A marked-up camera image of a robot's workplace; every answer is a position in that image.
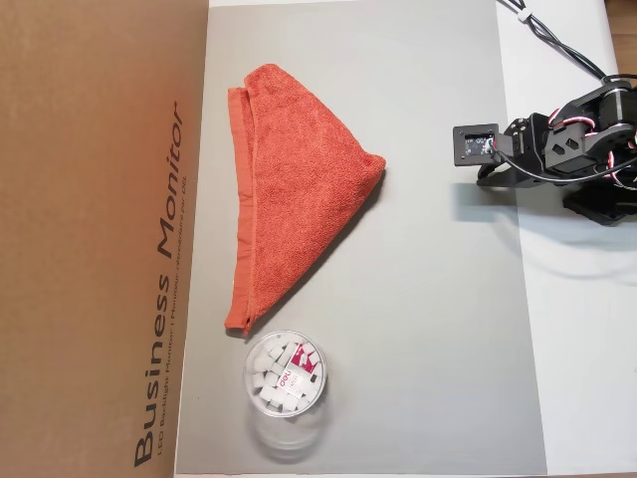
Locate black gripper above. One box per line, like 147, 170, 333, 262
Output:
476, 113, 551, 189

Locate orange terry towel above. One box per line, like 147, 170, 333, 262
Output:
223, 62, 388, 339

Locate black perforated base clamp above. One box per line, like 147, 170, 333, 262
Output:
561, 188, 637, 228

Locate grey table mat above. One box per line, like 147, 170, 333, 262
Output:
173, 5, 548, 477

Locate red white paper label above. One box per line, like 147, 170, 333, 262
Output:
281, 343, 322, 399

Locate clear plastic jar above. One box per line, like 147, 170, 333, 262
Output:
242, 330, 332, 462

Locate brown cardboard monitor box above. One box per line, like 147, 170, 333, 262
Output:
0, 0, 210, 478

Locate black camera cable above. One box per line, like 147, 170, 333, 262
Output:
490, 141, 637, 183

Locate black square wrist camera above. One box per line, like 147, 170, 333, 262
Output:
452, 122, 501, 168

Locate black and white cables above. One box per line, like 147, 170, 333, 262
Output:
496, 0, 623, 89

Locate black power cable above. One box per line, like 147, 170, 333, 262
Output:
497, 0, 618, 86

